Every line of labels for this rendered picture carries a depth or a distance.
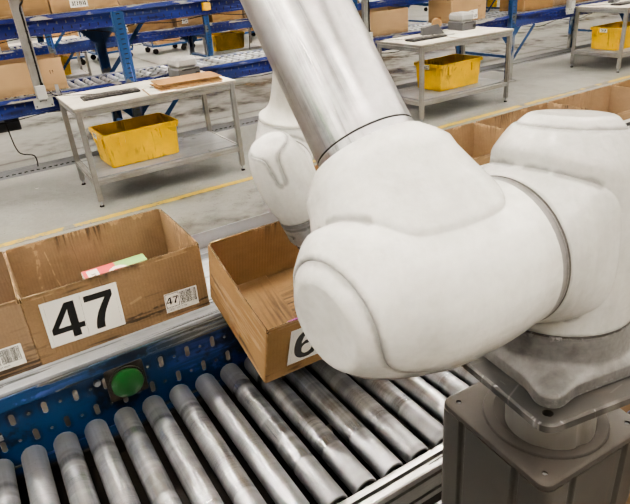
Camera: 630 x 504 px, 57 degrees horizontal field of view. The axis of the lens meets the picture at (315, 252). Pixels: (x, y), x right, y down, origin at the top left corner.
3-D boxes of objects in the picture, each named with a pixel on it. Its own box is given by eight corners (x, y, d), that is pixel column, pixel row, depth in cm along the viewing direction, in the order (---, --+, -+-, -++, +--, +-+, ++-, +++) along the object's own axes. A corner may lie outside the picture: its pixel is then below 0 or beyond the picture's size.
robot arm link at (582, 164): (667, 303, 64) (699, 101, 56) (567, 366, 55) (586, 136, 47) (541, 262, 77) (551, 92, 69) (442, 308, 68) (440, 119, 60)
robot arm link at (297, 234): (294, 232, 103) (306, 257, 106) (333, 203, 105) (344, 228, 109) (270, 217, 110) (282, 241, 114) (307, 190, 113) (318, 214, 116)
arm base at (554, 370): (707, 352, 65) (715, 307, 63) (547, 412, 58) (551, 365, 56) (582, 289, 81) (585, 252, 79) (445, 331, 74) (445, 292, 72)
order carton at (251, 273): (264, 384, 123) (266, 332, 112) (208, 295, 141) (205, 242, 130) (410, 321, 140) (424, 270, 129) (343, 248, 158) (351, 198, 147)
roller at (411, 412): (441, 463, 116) (441, 444, 114) (307, 341, 156) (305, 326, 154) (459, 452, 118) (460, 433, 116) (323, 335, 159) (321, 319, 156)
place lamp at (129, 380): (116, 403, 129) (109, 378, 125) (115, 400, 130) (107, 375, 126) (147, 390, 132) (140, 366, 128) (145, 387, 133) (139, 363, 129)
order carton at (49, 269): (42, 368, 125) (17, 300, 117) (23, 310, 148) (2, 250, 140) (211, 306, 142) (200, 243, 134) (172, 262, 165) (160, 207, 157)
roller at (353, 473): (361, 511, 107) (360, 492, 105) (241, 369, 148) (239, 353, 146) (383, 498, 110) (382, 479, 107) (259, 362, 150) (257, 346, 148)
